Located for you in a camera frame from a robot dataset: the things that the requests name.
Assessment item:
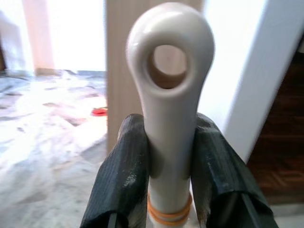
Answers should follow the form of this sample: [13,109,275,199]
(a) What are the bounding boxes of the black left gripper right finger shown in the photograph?
[190,113,277,228]

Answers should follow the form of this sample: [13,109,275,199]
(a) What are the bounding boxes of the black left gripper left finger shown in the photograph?
[79,113,151,228]

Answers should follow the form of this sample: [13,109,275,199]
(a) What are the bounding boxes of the orange rubber band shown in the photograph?
[147,194,192,225]

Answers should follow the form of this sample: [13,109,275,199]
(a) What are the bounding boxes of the small red object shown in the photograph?
[92,107,107,117]

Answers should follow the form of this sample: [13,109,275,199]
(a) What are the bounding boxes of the dark wooden stairs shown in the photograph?
[247,45,304,205]

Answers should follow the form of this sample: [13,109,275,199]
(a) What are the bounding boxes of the pale wooden post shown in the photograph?
[22,0,57,75]

